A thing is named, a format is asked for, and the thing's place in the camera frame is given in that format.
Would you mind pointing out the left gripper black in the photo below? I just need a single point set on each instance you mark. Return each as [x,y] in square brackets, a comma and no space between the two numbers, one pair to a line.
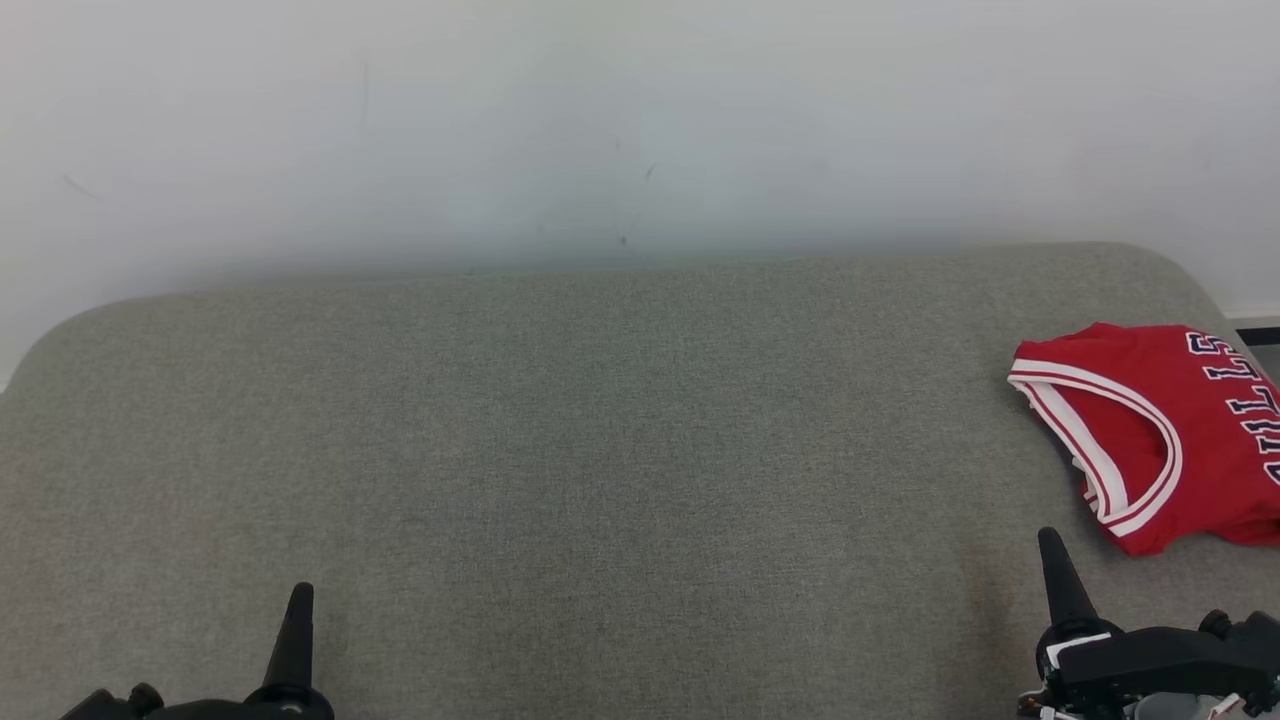
[200,710]

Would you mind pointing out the red basketball jersey white trim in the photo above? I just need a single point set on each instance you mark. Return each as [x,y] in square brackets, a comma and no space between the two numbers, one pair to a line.
[1210,450]

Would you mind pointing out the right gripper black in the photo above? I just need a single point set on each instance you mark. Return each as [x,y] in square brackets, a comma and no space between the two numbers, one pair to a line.
[1170,665]

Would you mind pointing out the black and white baseboard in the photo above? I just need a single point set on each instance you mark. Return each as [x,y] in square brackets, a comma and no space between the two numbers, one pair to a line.
[1258,332]

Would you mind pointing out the grey fabric sofa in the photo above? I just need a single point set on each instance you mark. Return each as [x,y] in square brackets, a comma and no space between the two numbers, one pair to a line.
[600,450]

